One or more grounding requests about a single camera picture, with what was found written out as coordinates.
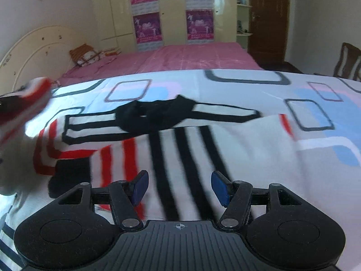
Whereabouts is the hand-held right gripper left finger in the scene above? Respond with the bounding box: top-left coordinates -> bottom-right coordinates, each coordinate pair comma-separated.
58,171 -> 149,232

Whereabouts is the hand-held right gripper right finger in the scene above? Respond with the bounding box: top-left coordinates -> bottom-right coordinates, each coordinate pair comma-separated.
211,171 -> 303,230

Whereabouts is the black red white striped sweater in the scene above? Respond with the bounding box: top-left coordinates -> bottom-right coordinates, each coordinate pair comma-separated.
0,77 -> 296,271

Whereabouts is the white bedsheet with square print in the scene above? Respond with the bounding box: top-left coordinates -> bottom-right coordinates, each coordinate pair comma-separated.
49,68 -> 361,223

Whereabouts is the pink bedsheet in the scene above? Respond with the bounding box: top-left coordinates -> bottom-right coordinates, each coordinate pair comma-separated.
58,42 -> 264,87

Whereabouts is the red yellow striped cloth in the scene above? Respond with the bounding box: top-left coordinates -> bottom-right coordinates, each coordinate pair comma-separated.
101,47 -> 122,57

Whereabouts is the orange plaid pillow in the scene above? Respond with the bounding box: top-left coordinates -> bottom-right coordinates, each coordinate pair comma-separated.
69,43 -> 102,67

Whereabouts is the cream curved headboard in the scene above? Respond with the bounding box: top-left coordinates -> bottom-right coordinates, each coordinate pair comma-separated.
0,25 -> 99,91

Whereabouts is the brown wooden door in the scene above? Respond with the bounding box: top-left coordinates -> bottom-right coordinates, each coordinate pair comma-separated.
246,0 -> 291,66

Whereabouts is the cream wardrobe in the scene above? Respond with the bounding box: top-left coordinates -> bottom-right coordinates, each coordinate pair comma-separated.
90,0 -> 238,54

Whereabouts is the brown wooden chair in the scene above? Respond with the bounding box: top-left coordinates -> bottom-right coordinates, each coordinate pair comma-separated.
314,42 -> 361,82

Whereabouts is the cream wall shelf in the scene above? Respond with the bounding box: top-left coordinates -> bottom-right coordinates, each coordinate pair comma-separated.
235,0 -> 253,49

